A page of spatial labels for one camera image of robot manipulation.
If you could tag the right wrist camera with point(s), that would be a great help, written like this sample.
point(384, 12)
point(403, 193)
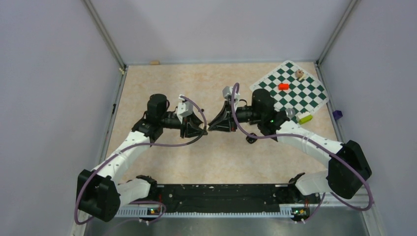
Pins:
point(227, 94)

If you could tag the red block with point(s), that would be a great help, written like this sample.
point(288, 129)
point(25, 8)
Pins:
point(283, 86)

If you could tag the purple object at right edge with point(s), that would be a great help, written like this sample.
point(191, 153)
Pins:
point(337, 114)

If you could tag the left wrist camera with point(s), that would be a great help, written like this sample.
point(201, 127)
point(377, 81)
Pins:
point(184, 108)

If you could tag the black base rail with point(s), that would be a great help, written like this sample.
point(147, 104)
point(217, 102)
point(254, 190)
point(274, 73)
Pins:
point(229, 198)

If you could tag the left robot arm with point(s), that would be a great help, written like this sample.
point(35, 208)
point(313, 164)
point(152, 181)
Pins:
point(99, 191)

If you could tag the yellow green white block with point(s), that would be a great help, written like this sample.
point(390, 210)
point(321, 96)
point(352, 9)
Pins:
point(303, 118)

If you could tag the black earbud case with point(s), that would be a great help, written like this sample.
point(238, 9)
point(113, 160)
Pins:
point(251, 140)

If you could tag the small beige figurine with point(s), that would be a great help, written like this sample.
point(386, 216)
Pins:
point(300, 75)

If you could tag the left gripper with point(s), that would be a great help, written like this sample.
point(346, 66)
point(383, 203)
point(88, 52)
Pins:
point(190, 125)

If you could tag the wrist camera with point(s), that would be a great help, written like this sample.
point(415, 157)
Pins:
point(227, 94)
point(184, 108)

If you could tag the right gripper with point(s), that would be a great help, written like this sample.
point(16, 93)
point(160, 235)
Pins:
point(225, 121)

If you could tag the cork on back edge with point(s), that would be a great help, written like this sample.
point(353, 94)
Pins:
point(154, 62)

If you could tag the green white chessboard mat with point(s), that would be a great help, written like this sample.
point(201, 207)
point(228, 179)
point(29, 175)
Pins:
point(307, 95)

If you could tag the black microphone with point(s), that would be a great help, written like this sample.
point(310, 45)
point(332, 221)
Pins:
point(290, 112)

